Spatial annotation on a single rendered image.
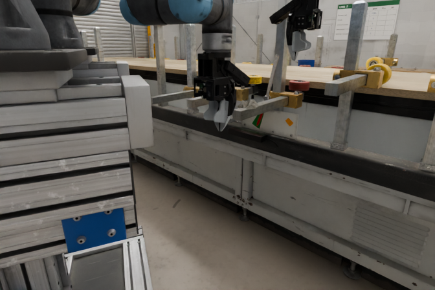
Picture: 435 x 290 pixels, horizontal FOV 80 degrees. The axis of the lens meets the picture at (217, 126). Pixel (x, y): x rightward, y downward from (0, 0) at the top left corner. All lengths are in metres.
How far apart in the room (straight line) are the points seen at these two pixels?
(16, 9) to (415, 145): 1.15
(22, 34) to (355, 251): 1.39
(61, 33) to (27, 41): 0.48
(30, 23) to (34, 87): 0.08
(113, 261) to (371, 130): 1.15
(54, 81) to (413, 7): 8.02
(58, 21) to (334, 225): 1.36
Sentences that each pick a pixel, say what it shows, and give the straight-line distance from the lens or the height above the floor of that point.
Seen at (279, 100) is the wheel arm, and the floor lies 0.86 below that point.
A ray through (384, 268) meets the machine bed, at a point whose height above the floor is 0.14.
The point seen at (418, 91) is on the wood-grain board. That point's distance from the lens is 1.10.
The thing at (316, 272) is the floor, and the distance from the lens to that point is 1.51.
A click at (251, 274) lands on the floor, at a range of 1.44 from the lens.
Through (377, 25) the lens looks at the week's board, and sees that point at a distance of 8.18.
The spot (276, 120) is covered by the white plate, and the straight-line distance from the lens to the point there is 1.06.
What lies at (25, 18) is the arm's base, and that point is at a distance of 0.41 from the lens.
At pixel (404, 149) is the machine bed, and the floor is 0.68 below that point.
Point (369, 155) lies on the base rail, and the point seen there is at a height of 0.70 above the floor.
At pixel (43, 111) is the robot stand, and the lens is 0.38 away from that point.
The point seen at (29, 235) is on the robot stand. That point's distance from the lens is 0.51.
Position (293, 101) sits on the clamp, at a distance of 1.01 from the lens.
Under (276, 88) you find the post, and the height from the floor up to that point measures 0.89.
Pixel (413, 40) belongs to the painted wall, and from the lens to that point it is 8.10.
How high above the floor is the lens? 1.04
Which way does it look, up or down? 17 degrees down
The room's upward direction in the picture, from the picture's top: straight up
